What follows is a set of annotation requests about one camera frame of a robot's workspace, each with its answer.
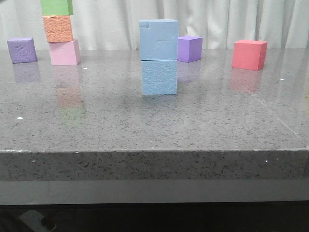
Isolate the red foam block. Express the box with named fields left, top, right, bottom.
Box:
left=232, top=40, right=267, bottom=71

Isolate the pink foam block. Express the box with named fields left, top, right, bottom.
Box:
left=48, top=39, right=81, bottom=66

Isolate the white pleated curtain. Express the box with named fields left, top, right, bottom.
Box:
left=0, top=0, right=309, bottom=51

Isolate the smooth purple foam block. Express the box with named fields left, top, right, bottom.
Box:
left=177, top=36, right=203, bottom=63

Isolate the stacked orange foam block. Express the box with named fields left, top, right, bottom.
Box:
left=43, top=15, right=73, bottom=43

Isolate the green foam block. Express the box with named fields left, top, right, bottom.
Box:
left=40, top=0, right=73, bottom=16

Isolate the dented purple foam block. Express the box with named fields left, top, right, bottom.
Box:
left=7, top=37, right=37, bottom=63

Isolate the light blue foam block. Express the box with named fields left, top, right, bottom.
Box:
left=139, top=19, right=179, bottom=61
left=141, top=60, right=177, bottom=95

